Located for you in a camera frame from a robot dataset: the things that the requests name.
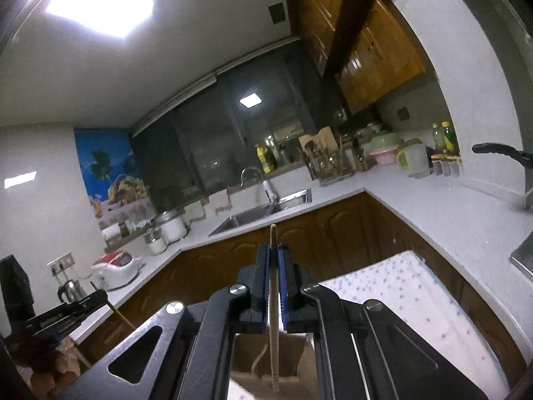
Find wooden chopstick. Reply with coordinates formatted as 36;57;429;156
268;224;280;391
109;302;135;331

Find metal utensil drying rack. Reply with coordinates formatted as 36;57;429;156
304;146;355;186

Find wooden utensil holder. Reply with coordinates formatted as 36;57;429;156
228;332;319;400

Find dotted white tablecloth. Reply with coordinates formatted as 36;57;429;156
227;249;520;400

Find white paper roll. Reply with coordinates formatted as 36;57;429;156
102;224;122;247

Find pale bottle with yellow cap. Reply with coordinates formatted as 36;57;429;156
431;123;446;153

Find dark kitchen window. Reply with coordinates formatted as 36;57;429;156
131;37;347;201

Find ceiling light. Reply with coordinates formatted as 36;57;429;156
25;0;156;43

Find steel sink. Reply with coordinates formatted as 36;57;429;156
208;188;313;236

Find white dish cloth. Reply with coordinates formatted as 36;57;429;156
208;189;232;214
183;202;207;222

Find wooden knife block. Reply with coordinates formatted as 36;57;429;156
352;137;371;172

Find wooden wall cabinets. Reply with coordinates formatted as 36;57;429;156
281;0;427;116

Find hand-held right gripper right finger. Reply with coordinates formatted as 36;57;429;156
277;242;490;400

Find green colander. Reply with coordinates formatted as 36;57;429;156
367;133;403;153

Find beach fruit wall poster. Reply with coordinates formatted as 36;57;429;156
74;129;153;231

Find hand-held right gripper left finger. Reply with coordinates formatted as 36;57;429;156
56;242;271;400

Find wall power socket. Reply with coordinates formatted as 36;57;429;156
47;252;76;276

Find steel electric kettle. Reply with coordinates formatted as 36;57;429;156
57;279;86;304

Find white pitcher with green handle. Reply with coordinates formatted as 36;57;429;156
395;138;429;179

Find yellow oil bottle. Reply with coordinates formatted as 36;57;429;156
255;144;276;175

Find white pot with steel lid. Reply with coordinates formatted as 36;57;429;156
159;212;188;245

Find spice jar set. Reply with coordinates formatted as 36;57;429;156
431;154;463;178

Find wooden cutting board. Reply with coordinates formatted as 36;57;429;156
298;127;339;156

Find green bottle with yellow cap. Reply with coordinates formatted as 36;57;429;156
441;121;459;155

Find person's left hand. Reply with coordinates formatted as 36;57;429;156
28;339;91;400

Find chrome faucet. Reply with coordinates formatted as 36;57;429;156
241;167;279;214

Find glass jar with white contents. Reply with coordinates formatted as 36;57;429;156
144;229;168;256

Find wooden base cabinets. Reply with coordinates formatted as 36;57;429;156
75;192;533;384

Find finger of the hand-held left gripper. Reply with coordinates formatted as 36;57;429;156
23;310;90;337
50;289;110;318

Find black pan handle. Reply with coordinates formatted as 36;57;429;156
472;142;533;211

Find red and white rice cooker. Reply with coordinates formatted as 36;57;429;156
92;250;143;292

